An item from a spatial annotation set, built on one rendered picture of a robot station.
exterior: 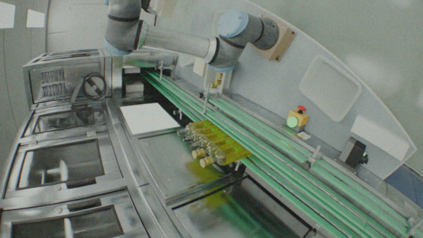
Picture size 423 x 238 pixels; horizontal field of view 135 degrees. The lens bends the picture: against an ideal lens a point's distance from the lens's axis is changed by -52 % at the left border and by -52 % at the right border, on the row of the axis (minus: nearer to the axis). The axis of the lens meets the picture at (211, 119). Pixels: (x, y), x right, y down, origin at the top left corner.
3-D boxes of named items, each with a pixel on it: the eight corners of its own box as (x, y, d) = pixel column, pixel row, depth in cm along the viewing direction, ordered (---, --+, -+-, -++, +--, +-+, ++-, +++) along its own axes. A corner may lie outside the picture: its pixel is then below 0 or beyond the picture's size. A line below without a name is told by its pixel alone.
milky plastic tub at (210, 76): (213, 88, 120) (202, 88, 115) (219, 55, 111) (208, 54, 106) (230, 97, 109) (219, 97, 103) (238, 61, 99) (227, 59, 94)
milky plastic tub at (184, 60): (187, 48, 143) (178, 47, 138) (202, 38, 125) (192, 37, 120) (189, 67, 144) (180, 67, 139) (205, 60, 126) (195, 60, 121)
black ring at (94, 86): (106, 97, 137) (83, 99, 124) (105, 72, 128) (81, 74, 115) (107, 98, 133) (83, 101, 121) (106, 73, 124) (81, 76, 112)
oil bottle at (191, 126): (216, 126, 103) (183, 132, 90) (218, 117, 100) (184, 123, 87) (223, 131, 99) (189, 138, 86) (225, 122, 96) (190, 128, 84)
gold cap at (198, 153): (199, 152, 75) (190, 154, 73) (201, 146, 73) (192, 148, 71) (204, 157, 73) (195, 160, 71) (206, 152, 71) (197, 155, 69)
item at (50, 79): (112, 78, 194) (44, 86, 141) (113, 47, 178) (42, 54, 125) (122, 97, 146) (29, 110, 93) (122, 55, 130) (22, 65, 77)
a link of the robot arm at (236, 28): (267, 23, 60) (242, 13, 52) (251, 51, 69) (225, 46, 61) (249, 11, 66) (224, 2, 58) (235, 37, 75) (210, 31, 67)
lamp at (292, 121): (287, 123, 72) (284, 124, 71) (291, 114, 70) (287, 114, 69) (296, 128, 69) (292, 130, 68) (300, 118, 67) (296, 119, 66)
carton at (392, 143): (358, 114, 53) (357, 115, 49) (407, 141, 36) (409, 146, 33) (352, 128, 55) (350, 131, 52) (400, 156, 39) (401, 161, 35)
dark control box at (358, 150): (342, 152, 59) (337, 158, 54) (351, 135, 56) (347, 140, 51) (358, 162, 54) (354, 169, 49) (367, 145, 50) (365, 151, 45)
